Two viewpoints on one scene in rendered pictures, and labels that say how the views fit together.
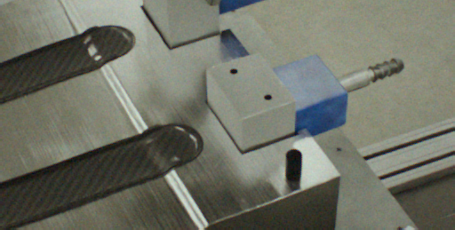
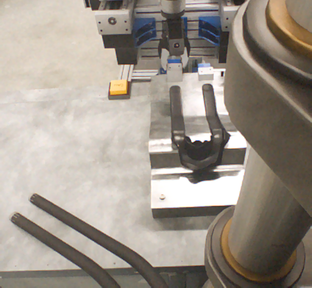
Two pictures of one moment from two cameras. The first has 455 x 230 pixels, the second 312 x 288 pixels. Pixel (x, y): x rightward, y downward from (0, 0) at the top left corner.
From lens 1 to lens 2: 0.90 m
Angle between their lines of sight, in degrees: 44
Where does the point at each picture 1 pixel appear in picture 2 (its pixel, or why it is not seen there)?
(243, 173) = (218, 80)
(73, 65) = (176, 96)
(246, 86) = (206, 71)
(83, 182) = (208, 100)
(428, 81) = not seen: hidden behind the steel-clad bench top
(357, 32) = not seen: hidden behind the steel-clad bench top
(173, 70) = (188, 82)
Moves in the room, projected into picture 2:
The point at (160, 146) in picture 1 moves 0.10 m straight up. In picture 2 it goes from (205, 89) to (206, 64)
